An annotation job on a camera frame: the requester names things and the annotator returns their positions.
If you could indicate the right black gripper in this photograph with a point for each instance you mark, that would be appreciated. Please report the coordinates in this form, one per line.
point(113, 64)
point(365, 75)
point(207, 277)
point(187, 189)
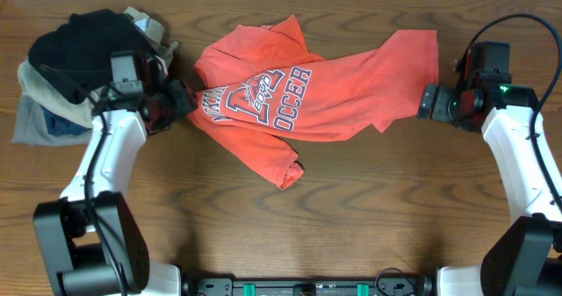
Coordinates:
point(433, 104)

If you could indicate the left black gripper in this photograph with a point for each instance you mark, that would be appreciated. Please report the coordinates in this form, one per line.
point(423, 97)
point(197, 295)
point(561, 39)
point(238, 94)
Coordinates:
point(178, 101)

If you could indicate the orange printed t-shirt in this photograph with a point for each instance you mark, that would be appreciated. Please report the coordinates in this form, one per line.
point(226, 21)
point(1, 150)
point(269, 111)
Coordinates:
point(264, 88)

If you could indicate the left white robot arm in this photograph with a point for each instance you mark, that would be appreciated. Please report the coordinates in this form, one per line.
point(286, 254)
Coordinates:
point(88, 238)

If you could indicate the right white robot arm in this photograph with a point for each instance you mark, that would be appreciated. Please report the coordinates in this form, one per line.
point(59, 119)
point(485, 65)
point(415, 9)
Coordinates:
point(519, 263)

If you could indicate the black folded garment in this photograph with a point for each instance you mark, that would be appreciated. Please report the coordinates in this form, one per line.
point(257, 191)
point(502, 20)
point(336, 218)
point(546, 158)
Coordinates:
point(81, 50)

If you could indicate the navy blue folded garment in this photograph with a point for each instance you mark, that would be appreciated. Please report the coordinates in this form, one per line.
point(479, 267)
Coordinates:
point(59, 126)

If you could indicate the khaki folded garment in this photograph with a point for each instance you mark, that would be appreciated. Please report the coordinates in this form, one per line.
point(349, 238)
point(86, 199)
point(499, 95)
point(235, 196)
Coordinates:
point(34, 85)

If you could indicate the grey folded garment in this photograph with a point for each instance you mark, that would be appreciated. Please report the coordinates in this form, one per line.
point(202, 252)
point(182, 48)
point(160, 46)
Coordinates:
point(30, 127)

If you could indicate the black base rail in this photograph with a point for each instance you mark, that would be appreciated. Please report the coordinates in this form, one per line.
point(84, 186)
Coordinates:
point(390, 281)

